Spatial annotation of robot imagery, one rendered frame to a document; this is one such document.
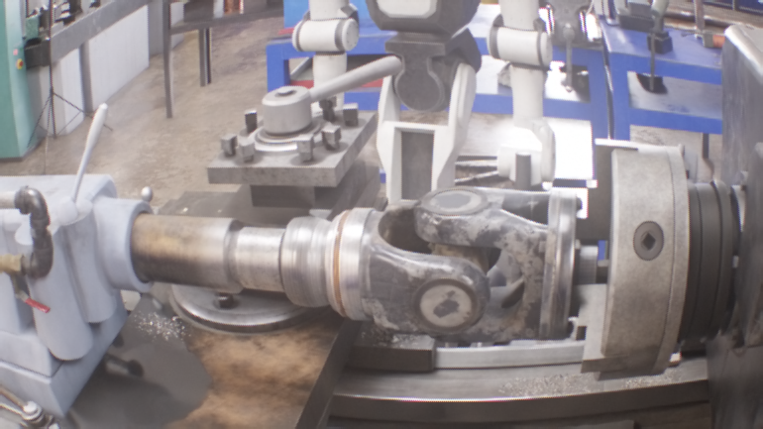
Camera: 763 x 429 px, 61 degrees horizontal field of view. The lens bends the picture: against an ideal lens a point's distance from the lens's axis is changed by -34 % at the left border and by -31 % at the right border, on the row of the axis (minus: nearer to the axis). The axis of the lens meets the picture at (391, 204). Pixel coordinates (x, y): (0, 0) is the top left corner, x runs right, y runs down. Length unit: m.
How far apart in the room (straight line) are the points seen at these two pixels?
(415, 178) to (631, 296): 1.19
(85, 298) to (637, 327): 0.64
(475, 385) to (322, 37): 0.99
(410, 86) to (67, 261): 1.09
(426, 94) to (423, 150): 0.12
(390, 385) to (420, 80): 0.84
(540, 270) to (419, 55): 1.04
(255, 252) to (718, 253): 0.49
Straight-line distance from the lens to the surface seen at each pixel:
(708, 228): 0.80
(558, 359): 1.16
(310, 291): 0.87
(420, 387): 1.13
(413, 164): 1.88
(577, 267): 0.84
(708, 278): 0.80
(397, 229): 0.90
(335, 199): 1.03
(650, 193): 0.77
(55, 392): 1.08
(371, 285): 0.84
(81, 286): 0.98
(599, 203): 0.83
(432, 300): 0.82
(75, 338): 0.99
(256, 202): 1.09
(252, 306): 1.12
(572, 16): 2.40
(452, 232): 0.82
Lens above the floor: 1.52
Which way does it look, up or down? 25 degrees down
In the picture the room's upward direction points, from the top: 5 degrees counter-clockwise
